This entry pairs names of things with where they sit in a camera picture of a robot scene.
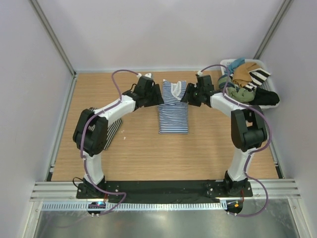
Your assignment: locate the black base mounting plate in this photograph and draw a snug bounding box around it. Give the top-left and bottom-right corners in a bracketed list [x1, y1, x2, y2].
[76, 180, 253, 203]

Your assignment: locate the right aluminium corner post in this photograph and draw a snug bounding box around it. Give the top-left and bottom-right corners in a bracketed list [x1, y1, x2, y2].
[253, 0, 294, 60]

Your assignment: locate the white plastic laundry basket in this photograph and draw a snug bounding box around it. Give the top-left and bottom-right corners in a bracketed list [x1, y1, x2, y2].
[230, 59, 279, 110]

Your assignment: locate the olive green garment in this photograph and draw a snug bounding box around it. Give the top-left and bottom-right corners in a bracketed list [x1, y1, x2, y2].
[226, 79, 256, 103]

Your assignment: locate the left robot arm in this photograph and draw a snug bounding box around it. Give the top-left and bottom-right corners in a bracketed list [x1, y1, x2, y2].
[73, 73, 163, 198]

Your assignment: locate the blue white striped tank top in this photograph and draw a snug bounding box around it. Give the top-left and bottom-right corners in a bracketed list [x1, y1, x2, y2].
[158, 79, 189, 134]

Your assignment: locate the tan brown garment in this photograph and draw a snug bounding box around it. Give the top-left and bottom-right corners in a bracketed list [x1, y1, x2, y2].
[232, 62, 260, 87]

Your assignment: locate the left aluminium corner post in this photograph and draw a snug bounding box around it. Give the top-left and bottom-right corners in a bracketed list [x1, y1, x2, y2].
[29, 0, 76, 78]

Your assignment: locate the teal blue garment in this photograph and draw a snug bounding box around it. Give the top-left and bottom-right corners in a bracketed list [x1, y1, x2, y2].
[221, 57, 245, 74]

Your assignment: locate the perforated cable duct strip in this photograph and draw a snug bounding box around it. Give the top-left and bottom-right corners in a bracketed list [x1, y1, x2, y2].
[42, 201, 227, 212]

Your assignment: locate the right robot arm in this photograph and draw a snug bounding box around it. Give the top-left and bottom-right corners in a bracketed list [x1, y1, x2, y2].
[181, 74, 267, 196]

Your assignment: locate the black white striped tank top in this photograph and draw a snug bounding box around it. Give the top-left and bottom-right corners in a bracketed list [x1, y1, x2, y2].
[86, 119, 123, 150]

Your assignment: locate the wide black white striped garment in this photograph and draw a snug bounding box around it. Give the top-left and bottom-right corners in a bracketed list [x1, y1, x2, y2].
[243, 68, 271, 91]

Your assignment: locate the aluminium corner post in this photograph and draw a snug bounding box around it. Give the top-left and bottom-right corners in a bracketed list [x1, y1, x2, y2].
[253, 0, 294, 60]
[29, 0, 76, 78]

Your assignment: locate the aluminium front rail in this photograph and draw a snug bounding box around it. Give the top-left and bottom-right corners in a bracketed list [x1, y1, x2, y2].
[31, 179, 300, 204]

